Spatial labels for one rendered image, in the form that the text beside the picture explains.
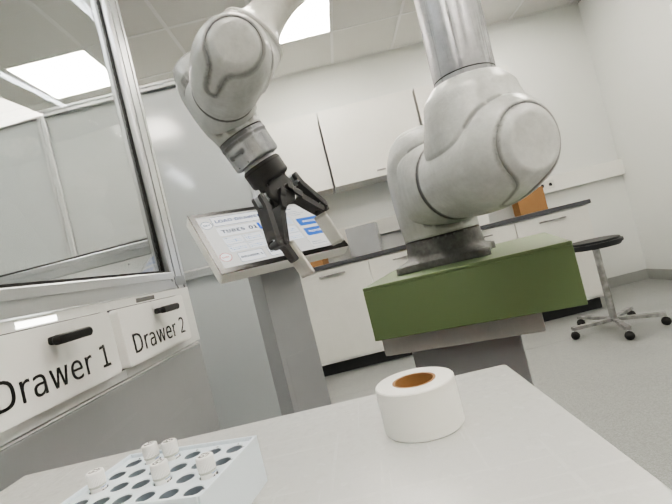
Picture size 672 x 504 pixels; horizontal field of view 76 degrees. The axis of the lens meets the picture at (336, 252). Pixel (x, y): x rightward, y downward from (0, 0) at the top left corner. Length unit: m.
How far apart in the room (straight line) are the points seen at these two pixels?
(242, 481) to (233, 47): 0.49
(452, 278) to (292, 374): 1.01
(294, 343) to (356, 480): 1.31
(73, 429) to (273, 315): 0.95
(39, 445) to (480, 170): 0.70
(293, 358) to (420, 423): 1.29
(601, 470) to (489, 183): 0.43
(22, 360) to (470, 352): 0.70
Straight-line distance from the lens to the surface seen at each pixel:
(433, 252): 0.85
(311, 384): 1.69
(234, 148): 0.79
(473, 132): 0.66
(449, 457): 0.36
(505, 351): 0.85
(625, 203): 5.14
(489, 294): 0.75
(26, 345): 0.71
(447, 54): 0.76
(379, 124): 4.09
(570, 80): 5.14
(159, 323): 1.02
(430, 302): 0.76
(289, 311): 1.63
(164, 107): 2.57
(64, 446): 0.77
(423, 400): 0.37
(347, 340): 3.60
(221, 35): 0.62
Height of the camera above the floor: 0.92
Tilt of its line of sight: 1 degrees up
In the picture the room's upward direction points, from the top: 14 degrees counter-clockwise
